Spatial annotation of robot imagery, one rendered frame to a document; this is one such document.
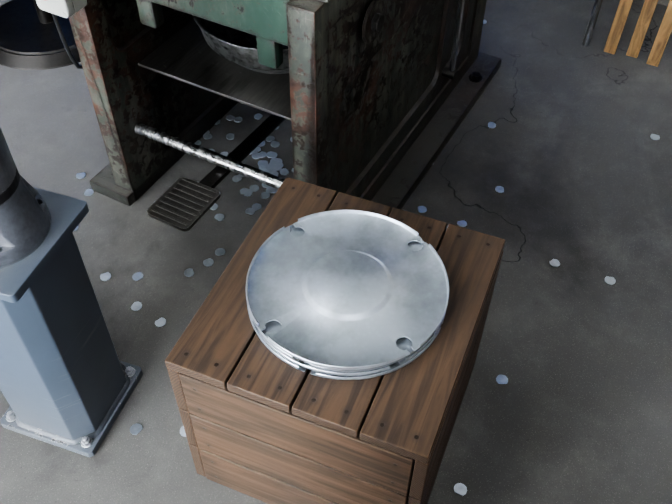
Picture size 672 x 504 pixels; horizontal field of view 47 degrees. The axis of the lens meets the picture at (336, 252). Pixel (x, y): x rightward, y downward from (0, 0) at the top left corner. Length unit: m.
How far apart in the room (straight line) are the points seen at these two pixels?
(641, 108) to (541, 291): 0.71
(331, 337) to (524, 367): 0.56
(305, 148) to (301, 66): 0.17
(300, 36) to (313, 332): 0.46
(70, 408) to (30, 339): 0.20
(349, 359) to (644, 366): 0.73
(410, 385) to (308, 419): 0.14
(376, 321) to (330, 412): 0.14
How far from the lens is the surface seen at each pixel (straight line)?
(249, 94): 1.54
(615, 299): 1.67
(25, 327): 1.17
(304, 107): 1.29
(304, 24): 1.20
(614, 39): 2.33
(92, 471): 1.42
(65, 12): 1.47
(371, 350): 1.03
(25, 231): 1.10
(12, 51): 2.32
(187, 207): 1.53
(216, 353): 1.07
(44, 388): 1.30
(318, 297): 1.07
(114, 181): 1.82
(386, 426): 1.00
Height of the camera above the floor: 1.23
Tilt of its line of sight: 48 degrees down
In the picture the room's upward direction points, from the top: 1 degrees clockwise
